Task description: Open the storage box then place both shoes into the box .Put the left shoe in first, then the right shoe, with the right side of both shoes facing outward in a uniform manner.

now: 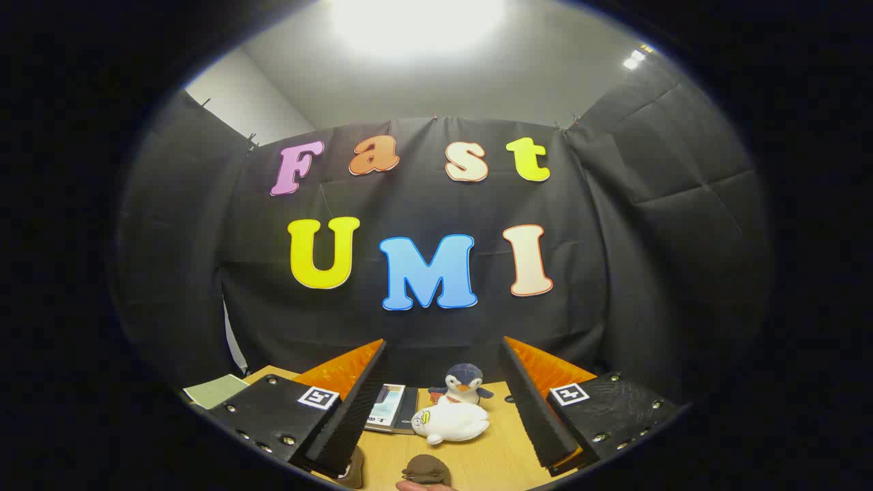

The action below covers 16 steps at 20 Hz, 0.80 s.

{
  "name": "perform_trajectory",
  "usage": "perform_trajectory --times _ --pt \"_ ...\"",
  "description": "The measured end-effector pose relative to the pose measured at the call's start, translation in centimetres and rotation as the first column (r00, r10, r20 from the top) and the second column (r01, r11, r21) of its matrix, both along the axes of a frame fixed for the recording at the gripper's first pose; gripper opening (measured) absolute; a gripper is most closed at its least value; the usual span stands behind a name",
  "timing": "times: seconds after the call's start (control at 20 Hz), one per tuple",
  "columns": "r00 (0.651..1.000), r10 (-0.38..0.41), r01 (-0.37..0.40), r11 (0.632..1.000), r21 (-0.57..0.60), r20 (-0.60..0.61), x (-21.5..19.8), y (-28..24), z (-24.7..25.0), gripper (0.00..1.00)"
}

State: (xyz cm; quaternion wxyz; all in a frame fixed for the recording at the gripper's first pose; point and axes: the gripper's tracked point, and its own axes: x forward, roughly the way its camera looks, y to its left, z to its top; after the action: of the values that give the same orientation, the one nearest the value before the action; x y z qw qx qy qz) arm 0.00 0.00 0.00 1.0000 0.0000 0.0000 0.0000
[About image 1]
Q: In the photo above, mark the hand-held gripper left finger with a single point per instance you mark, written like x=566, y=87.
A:
x=348, y=423

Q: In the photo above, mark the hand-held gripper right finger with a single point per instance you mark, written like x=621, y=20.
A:
x=535, y=416

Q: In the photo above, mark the brown fuzzy shoe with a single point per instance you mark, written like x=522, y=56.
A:
x=426, y=469
x=354, y=470

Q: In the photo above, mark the green fabric storage box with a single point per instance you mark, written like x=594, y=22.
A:
x=215, y=391

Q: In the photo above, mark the book with teal cover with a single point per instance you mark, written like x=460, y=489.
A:
x=389, y=406

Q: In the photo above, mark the penguin plush toy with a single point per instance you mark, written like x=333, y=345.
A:
x=465, y=378

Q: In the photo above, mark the white seal plush toy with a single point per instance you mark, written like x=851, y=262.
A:
x=453, y=421

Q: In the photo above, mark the small ceiling light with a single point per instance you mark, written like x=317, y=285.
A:
x=633, y=60

